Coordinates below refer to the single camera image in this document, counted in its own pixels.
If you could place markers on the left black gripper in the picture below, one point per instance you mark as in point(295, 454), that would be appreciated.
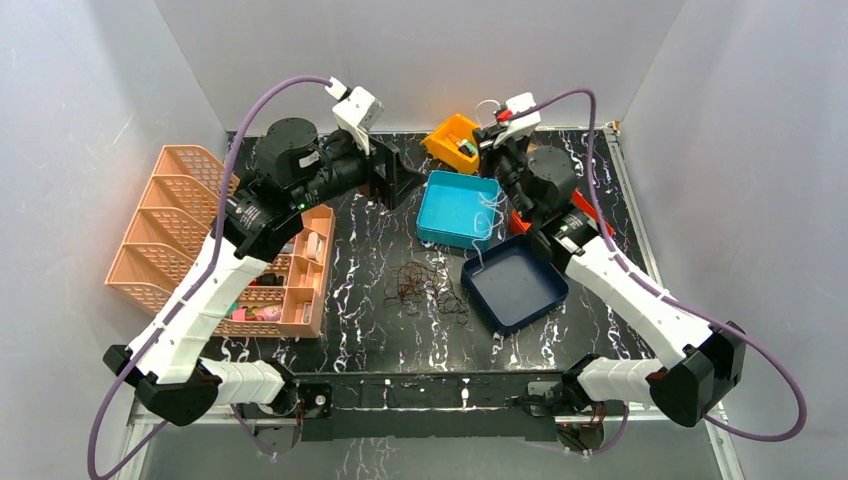
point(383, 170)

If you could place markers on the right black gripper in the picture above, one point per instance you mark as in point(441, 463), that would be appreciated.
point(485, 139)

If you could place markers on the orange square tray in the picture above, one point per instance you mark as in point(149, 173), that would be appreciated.
point(520, 222)

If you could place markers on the cyan square tray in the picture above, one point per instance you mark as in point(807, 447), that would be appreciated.
point(458, 210)

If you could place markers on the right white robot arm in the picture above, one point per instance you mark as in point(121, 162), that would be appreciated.
point(694, 364)

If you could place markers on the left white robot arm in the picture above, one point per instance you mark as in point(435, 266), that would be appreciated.
point(294, 170)

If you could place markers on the red pen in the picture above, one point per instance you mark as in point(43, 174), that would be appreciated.
point(455, 140)

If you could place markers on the yellow plastic bin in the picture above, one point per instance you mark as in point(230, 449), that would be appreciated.
point(441, 148)

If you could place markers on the navy square tray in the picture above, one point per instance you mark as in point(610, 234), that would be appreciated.
point(511, 287)

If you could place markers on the peach compartment organizer tray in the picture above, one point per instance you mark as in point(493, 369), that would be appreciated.
point(297, 279)

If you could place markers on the pink eraser pack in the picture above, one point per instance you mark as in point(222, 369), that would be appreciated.
point(269, 313)

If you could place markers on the peach mesh file rack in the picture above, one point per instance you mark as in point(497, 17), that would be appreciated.
point(168, 227)

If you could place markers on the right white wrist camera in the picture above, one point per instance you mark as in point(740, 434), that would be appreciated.
point(518, 119)

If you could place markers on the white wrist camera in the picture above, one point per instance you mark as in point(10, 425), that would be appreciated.
point(356, 111)
point(518, 119)

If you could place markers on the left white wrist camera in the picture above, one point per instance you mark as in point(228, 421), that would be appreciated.
point(356, 111)

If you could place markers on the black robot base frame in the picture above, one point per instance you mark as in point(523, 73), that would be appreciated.
point(529, 405)

